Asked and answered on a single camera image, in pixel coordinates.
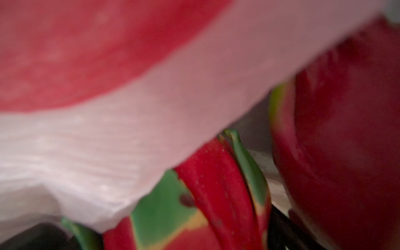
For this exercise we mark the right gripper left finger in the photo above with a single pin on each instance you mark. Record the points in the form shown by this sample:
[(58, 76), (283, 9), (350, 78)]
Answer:
[(41, 237)]

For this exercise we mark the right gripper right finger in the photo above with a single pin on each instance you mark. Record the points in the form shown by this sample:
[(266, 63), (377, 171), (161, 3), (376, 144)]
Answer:
[(283, 234)]

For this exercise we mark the red dragon fruit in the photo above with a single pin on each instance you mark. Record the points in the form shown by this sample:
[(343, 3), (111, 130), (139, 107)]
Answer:
[(218, 199)]

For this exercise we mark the red round lychee fruit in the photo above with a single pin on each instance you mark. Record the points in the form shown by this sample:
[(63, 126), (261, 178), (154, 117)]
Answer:
[(336, 141)]

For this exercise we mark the pink plastic bag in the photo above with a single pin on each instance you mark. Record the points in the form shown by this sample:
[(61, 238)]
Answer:
[(100, 98)]

